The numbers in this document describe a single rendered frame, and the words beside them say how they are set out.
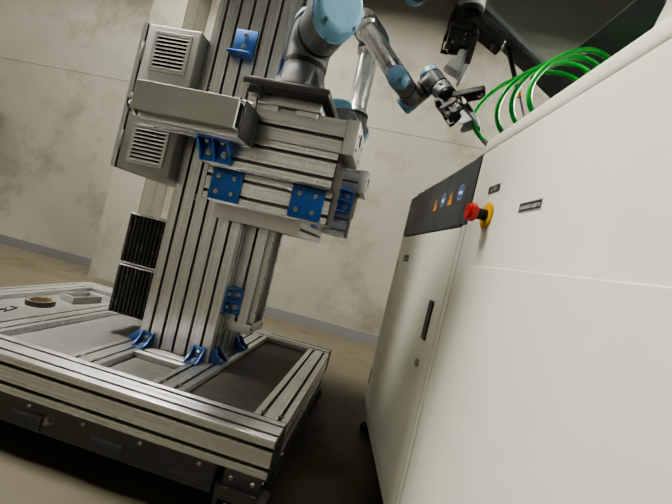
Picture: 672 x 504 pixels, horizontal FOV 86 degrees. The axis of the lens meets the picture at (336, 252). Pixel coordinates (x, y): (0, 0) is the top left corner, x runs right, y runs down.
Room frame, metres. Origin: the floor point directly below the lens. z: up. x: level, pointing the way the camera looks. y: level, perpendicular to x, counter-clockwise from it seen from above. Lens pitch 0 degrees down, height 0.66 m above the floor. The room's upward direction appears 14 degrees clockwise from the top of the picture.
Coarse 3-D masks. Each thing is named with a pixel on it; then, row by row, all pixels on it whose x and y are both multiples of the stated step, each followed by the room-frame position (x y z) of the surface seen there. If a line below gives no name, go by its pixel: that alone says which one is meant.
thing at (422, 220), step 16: (464, 176) 0.88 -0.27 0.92; (432, 192) 1.17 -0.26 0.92; (448, 192) 0.99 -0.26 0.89; (464, 192) 0.86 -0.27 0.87; (416, 208) 1.35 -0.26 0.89; (432, 208) 1.12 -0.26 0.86; (448, 208) 0.95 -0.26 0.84; (416, 224) 1.29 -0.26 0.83; (432, 224) 1.07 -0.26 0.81; (448, 224) 0.92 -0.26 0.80
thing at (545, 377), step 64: (640, 64) 0.39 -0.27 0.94; (576, 128) 0.47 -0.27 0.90; (640, 128) 0.37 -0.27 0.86; (512, 192) 0.61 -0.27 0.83; (576, 192) 0.44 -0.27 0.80; (640, 192) 0.35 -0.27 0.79; (512, 256) 0.56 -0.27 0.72; (576, 256) 0.41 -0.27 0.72; (640, 256) 0.33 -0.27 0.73; (448, 320) 0.76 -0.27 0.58; (512, 320) 0.51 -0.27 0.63; (576, 320) 0.39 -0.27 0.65; (640, 320) 0.31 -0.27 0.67; (448, 384) 0.68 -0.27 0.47; (512, 384) 0.48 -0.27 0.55; (576, 384) 0.37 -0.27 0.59; (640, 384) 0.30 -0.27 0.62; (448, 448) 0.61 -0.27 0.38; (512, 448) 0.44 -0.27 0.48; (576, 448) 0.35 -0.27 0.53; (640, 448) 0.28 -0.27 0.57
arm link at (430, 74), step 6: (426, 66) 1.40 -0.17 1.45; (432, 66) 1.39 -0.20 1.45; (426, 72) 1.39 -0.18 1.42; (432, 72) 1.37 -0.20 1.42; (438, 72) 1.37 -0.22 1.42; (420, 78) 1.42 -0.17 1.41; (426, 78) 1.38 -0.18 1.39; (432, 78) 1.36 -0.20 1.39; (438, 78) 1.35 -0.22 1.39; (444, 78) 1.35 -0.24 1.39; (426, 84) 1.38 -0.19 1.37; (432, 84) 1.36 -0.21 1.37; (426, 90) 1.39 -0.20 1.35
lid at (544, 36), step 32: (512, 0) 1.32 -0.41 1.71; (544, 0) 1.23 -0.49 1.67; (576, 0) 1.15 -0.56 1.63; (608, 0) 1.08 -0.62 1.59; (640, 0) 1.01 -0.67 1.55; (512, 32) 1.42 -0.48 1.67; (544, 32) 1.32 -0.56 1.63; (576, 32) 1.23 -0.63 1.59; (608, 32) 1.14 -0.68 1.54; (640, 32) 1.07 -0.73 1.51
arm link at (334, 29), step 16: (320, 0) 0.78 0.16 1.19; (336, 0) 0.79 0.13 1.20; (352, 0) 0.80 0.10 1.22; (304, 16) 0.85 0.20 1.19; (320, 16) 0.79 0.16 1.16; (336, 16) 0.80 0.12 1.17; (352, 16) 0.81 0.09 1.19; (304, 32) 0.87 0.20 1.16; (320, 32) 0.83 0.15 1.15; (336, 32) 0.81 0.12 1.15; (352, 32) 0.83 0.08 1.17; (320, 48) 0.88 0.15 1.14; (336, 48) 0.89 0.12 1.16
